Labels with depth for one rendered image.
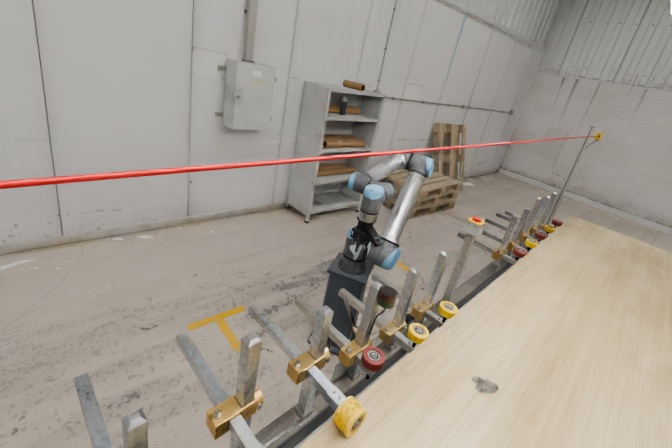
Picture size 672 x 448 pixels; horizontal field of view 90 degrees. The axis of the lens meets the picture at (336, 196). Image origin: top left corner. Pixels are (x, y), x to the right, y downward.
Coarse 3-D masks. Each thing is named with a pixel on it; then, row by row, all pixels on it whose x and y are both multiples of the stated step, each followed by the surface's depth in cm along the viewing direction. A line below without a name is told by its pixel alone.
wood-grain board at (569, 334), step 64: (576, 256) 229; (640, 256) 251; (448, 320) 142; (512, 320) 150; (576, 320) 159; (640, 320) 170; (384, 384) 107; (448, 384) 112; (512, 384) 117; (576, 384) 122; (640, 384) 128
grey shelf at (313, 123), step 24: (312, 96) 363; (336, 96) 408; (360, 96) 430; (384, 96) 400; (312, 120) 368; (336, 120) 424; (360, 120) 389; (312, 144) 372; (312, 168) 377; (360, 168) 445; (288, 192) 418; (312, 192) 384; (336, 192) 471
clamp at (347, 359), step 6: (354, 342) 125; (342, 348) 121; (354, 348) 122; (360, 348) 123; (342, 354) 121; (348, 354) 119; (354, 354) 120; (342, 360) 121; (348, 360) 119; (354, 360) 122; (348, 366) 120
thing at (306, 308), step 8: (296, 304) 143; (304, 304) 141; (304, 312) 140; (312, 312) 137; (312, 320) 136; (328, 336) 131; (336, 336) 128; (344, 336) 128; (344, 344) 125; (360, 360) 120
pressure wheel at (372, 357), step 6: (366, 348) 119; (372, 348) 119; (378, 348) 120; (366, 354) 116; (372, 354) 116; (378, 354) 118; (366, 360) 114; (372, 360) 114; (378, 360) 115; (384, 360) 115; (366, 366) 114; (372, 366) 113; (378, 366) 114; (366, 378) 120
